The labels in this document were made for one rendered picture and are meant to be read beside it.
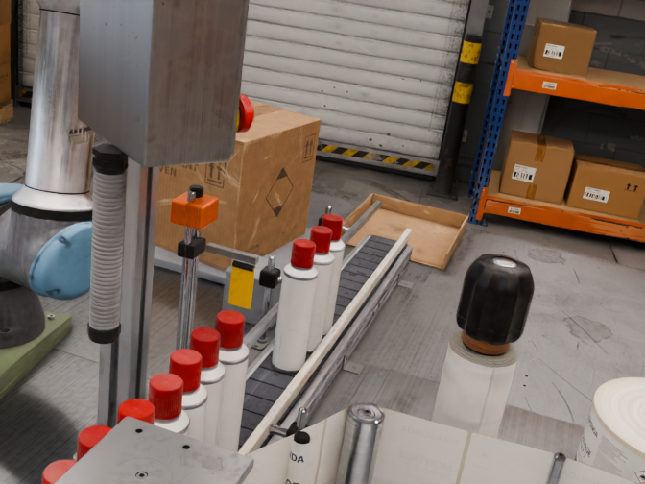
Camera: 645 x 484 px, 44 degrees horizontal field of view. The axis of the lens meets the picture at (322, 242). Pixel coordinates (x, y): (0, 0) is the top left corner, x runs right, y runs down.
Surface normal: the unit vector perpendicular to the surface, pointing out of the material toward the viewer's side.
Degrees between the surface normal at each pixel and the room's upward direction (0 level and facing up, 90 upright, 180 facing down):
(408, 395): 0
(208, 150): 90
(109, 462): 0
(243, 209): 90
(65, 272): 93
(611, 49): 90
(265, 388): 0
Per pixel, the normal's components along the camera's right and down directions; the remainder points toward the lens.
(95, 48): -0.80, 0.12
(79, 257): 0.81, 0.37
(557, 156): -0.22, 0.33
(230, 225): -0.48, 0.27
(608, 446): -0.95, 0.00
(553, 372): 0.14, -0.92
